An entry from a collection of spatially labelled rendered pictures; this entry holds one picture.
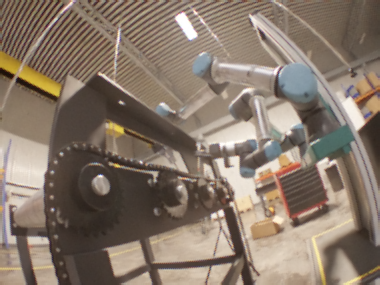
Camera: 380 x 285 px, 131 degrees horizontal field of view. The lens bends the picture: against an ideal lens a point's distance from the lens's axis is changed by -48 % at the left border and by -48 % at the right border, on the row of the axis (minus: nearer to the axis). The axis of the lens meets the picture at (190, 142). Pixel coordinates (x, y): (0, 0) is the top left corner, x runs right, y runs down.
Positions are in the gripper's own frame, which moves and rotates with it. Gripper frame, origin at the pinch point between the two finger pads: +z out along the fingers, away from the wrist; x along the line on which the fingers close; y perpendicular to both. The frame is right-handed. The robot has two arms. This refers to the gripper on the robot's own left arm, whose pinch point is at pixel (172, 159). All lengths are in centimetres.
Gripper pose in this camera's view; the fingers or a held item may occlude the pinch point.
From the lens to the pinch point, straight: 92.7
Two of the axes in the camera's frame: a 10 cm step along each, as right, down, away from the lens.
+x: 7.6, -6.1, -2.3
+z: 5.3, 7.8, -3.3
